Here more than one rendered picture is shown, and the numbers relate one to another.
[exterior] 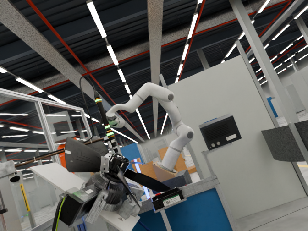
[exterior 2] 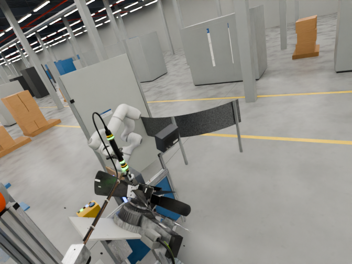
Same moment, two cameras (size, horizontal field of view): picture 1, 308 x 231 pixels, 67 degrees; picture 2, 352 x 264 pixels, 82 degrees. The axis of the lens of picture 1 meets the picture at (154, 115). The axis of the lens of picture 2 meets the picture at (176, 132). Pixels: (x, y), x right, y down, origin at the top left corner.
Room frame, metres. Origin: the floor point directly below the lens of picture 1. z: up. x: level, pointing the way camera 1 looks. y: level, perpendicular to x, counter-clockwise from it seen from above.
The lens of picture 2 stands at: (0.42, 0.94, 2.15)
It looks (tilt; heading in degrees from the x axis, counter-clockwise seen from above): 26 degrees down; 313
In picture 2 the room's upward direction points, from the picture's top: 17 degrees counter-clockwise
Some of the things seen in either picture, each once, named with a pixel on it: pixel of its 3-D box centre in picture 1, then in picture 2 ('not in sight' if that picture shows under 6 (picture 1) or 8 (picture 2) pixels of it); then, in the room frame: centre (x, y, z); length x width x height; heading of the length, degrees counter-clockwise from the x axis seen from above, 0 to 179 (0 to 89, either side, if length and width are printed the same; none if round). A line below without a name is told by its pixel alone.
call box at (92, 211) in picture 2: not in sight; (89, 212); (1.95, 0.56, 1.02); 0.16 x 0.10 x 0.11; 82
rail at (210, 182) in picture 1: (162, 199); (135, 197); (1.90, 0.17, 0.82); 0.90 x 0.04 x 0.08; 82
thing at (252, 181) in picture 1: (228, 130); (119, 118); (3.21, -0.87, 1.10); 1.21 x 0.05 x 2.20; 82
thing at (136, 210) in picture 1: (133, 207); not in sight; (1.52, 0.33, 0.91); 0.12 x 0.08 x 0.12; 82
